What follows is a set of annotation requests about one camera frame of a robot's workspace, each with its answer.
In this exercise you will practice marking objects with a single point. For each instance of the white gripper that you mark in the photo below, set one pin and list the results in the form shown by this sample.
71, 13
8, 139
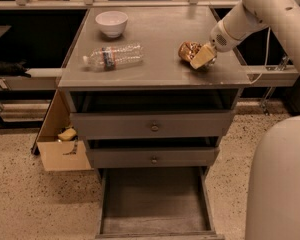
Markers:
219, 40

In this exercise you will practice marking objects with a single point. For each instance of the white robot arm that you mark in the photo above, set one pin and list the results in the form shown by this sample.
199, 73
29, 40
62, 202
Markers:
273, 201

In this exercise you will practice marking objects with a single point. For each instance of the grey drawer cabinet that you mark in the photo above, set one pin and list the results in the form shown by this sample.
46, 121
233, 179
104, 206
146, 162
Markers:
160, 30

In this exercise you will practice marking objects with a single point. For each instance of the top grey drawer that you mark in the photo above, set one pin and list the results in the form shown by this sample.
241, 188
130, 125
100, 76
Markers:
150, 114

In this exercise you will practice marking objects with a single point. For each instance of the middle grey drawer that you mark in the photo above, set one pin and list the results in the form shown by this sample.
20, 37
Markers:
153, 152

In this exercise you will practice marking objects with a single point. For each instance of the bottom grey open drawer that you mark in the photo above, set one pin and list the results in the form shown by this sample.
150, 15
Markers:
155, 204

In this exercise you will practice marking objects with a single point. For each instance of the clear plastic water bottle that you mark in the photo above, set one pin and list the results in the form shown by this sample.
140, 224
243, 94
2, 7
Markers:
114, 57

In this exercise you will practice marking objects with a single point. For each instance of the white ceramic bowl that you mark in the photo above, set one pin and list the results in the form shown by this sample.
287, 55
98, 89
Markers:
112, 23

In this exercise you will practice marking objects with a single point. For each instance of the yellow sponge in box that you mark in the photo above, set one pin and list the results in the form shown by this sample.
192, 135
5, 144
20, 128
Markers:
67, 135

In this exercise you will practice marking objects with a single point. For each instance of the open cardboard box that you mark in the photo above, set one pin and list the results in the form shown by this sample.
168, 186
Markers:
57, 153

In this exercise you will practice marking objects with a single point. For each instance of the black cloth on shelf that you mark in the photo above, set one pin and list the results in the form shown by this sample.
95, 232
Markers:
13, 69

